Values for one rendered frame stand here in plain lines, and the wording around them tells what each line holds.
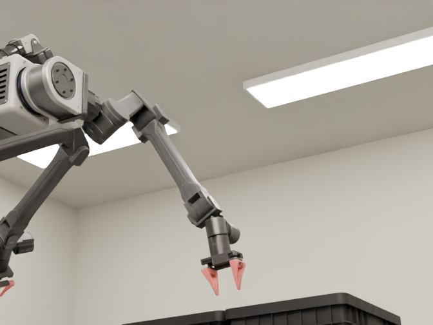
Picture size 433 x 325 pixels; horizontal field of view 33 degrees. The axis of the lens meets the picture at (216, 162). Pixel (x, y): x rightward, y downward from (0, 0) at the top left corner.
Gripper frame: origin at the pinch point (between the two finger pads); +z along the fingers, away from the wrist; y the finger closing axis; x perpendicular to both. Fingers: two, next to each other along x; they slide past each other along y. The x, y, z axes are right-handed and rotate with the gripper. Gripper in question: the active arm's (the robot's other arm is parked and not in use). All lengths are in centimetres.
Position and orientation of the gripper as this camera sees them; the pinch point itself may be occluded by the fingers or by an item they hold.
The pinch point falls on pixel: (227, 289)
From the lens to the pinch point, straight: 199.2
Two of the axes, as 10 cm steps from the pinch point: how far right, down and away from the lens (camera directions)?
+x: -4.1, -2.7, -8.7
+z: 1.8, 9.1, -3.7
